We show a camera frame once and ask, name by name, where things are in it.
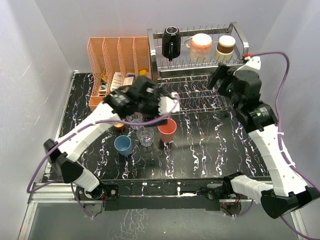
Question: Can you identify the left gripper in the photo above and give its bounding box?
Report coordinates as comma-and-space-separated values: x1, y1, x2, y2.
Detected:
136, 87, 167, 126

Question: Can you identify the pink plastic tumbler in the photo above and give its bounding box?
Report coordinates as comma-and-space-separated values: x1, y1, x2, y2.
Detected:
157, 118, 177, 144

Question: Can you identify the clear faceted glass cup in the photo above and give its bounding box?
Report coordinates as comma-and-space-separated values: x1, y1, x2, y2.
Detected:
126, 112, 143, 130

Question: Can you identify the pink textured mug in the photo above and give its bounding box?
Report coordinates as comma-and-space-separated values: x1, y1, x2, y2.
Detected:
184, 33, 213, 63

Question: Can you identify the small orange ceramic mug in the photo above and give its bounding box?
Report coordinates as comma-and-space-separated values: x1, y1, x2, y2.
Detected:
114, 122, 125, 131

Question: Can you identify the blue plastic tumbler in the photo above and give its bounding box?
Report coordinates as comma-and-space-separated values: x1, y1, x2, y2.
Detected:
114, 135, 133, 156

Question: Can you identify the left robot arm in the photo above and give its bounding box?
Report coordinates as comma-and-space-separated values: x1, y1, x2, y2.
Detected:
44, 76, 179, 200

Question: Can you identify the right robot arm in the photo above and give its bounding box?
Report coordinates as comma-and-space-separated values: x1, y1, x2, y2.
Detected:
207, 64, 320, 219

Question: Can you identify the steel two-tier dish rack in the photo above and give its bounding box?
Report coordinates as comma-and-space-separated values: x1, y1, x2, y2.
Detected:
147, 21, 249, 115

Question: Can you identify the brown and cream cup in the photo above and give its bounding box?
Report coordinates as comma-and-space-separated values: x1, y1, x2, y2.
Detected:
214, 35, 236, 63

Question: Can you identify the yellow eraser block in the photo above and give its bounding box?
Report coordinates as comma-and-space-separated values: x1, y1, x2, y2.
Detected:
139, 70, 147, 76

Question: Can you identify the green and white box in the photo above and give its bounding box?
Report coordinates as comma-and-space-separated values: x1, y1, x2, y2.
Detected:
123, 76, 135, 86

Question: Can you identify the black ceramic mug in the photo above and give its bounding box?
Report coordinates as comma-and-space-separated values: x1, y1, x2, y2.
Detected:
162, 26, 181, 62

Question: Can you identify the white barcode card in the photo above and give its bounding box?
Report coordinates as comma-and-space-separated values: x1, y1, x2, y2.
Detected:
110, 72, 122, 92

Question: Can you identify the peach plastic desk organizer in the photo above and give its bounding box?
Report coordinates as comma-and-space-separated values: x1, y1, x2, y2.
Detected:
87, 36, 152, 111

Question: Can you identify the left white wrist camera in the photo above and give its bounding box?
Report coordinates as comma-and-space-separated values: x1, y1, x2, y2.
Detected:
158, 96, 180, 116

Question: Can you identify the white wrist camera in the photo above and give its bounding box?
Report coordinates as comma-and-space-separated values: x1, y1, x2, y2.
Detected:
235, 53, 261, 74
158, 96, 180, 116

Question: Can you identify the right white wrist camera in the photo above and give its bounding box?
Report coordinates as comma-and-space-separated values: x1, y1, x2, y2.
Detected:
235, 53, 261, 74

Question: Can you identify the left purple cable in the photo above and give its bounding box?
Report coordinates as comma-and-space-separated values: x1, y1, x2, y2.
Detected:
26, 93, 181, 221

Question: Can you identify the purple cable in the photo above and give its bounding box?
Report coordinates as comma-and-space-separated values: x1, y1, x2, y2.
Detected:
26, 93, 181, 221
247, 51, 320, 240

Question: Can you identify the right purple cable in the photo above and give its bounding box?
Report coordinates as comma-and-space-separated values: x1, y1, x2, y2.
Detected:
247, 51, 320, 240

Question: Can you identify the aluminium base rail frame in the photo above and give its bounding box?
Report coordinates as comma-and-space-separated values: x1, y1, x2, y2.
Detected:
18, 180, 298, 240

